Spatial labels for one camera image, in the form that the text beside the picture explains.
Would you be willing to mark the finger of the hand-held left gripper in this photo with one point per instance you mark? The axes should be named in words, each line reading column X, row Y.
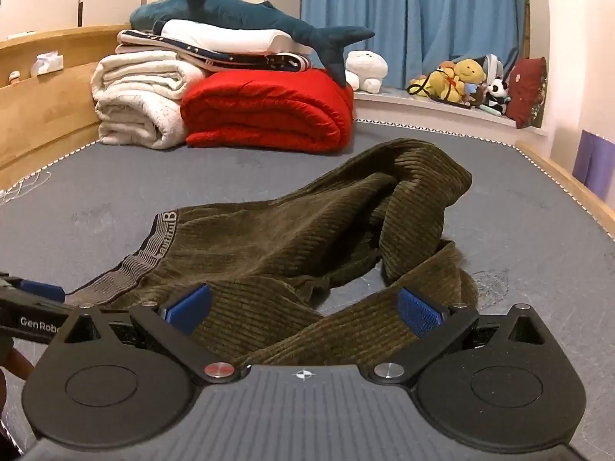
column 43, row 291

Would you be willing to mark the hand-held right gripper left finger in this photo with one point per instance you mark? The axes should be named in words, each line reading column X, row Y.
column 187, row 309

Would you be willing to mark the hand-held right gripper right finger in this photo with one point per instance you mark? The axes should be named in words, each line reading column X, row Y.
column 420, row 312

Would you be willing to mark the person's left forearm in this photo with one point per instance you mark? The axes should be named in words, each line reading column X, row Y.
column 14, row 360

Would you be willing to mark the grey quilted mattress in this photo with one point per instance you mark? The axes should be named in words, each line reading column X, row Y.
column 144, row 177

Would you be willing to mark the white window sill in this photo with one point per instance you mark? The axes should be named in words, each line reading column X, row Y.
column 432, row 113

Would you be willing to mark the white folded blanket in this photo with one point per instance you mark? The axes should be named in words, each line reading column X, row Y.
column 139, row 101

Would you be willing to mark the red folded quilt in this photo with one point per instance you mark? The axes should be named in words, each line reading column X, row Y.
column 269, row 110

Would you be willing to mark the tissue box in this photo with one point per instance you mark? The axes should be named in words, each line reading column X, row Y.
column 47, row 62

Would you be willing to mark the yellow orange plush toy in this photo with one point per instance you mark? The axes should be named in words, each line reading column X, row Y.
column 439, row 84

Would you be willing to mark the panda plush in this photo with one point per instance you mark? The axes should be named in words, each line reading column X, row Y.
column 497, row 96

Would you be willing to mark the dark red cushion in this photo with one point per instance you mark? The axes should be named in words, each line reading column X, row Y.
column 526, row 91

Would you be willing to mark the yellow bear plush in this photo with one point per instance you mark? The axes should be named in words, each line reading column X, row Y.
column 470, row 69

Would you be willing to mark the white plush toy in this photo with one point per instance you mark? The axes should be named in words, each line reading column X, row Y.
column 366, row 69

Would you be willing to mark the navy striped folded blanket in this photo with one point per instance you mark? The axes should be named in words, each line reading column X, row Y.
column 283, row 61

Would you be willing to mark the white pillow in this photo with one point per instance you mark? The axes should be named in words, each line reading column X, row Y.
column 216, row 36

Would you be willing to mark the blue curtain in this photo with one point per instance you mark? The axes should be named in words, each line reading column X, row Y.
column 408, row 14

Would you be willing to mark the blue shark plush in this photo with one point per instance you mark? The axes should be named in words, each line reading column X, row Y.
column 240, row 14

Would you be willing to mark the wooden bed frame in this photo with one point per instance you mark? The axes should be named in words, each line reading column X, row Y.
column 38, row 120

